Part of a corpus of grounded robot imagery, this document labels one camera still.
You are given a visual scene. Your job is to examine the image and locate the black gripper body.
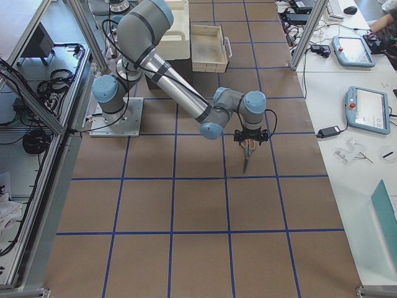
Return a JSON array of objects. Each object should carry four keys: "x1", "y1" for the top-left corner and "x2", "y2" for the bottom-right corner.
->
[{"x1": 241, "y1": 126, "x2": 264, "y2": 138}]

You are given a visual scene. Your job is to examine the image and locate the grey orange handled scissors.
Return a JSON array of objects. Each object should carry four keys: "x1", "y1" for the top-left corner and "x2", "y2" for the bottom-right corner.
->
[{"x1": 239, "y1": 138, "x2": 256, "y2": 173}]

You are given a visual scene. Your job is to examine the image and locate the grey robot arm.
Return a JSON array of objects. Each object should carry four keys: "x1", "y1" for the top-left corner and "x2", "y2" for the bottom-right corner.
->
[{"x1": 92, "y1": 1, "x2": 269, "y2": 143}]

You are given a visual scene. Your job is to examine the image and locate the open wooden drawer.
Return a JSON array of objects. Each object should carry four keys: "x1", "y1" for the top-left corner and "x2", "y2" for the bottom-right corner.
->
[{"x1": 190, "y1": 25, "x2": 230, "y2": 73}]

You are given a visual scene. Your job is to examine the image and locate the black power adapter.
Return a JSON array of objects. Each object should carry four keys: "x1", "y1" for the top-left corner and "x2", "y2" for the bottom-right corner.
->
[{"x1": 316, "y1": 125, "x2": 341, "y2": 138}]

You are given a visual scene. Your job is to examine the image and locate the blue teach pendant near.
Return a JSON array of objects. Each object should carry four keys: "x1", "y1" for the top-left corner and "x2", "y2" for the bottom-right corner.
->
[{"x1": 345, "y1": 86, "x2": 390, "y2": 135}]

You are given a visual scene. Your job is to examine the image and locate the blue teach pendant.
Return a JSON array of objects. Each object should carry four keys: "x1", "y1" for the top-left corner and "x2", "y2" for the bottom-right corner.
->
[
  {"x1": 332, "y1": 36, "x2": 376, "y2": 68},
  {"x1": 345, "y1": 86, "x2": 390, "y2": 135}
]

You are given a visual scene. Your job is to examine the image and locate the white plastic tray box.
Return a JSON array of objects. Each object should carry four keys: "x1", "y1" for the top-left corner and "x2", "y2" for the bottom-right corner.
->
[{"x1": 156, "y1": 0, "x2": 190, "y2": 60}]

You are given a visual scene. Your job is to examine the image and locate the blue teach pendant far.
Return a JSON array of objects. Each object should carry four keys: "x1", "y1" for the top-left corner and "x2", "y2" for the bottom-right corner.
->
[{"x1": 332, "y1": 36, "x2": 376, "y2": 68}]

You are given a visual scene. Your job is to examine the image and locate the teal laptop lid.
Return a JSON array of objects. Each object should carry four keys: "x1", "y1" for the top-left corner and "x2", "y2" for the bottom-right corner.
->
[{"x1": 371, "y1": 179, "x2": 396, "y2": 242}]

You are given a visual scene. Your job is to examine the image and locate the black computer mouse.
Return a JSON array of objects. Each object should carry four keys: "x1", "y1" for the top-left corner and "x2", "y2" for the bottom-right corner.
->
[{"x1": 343, "y1": 6, "x2": 358, "y2": 15}]

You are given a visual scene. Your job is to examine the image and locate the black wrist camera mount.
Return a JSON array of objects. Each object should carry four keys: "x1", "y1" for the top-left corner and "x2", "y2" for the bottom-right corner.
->
[{"x1": 233, "y1": 128, "x2": 270, "y2": 145}]

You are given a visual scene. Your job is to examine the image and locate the white drawer handle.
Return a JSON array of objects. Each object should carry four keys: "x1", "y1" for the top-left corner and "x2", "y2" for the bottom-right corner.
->
[{"x1": 224, "y1": 36, "x2": 233, "y2": 58}]

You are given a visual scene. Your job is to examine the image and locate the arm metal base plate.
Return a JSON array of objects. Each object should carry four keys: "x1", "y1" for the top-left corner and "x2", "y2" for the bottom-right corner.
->
[{"x1": 89, "y1": 97, "x2": 144, "y2": 137}]

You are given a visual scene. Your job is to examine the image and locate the aluminium frame post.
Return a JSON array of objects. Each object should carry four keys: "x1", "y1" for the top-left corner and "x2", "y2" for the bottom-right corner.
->
[{"x1": 290, "y1": 0, "x2": 327, "y2": 71}]

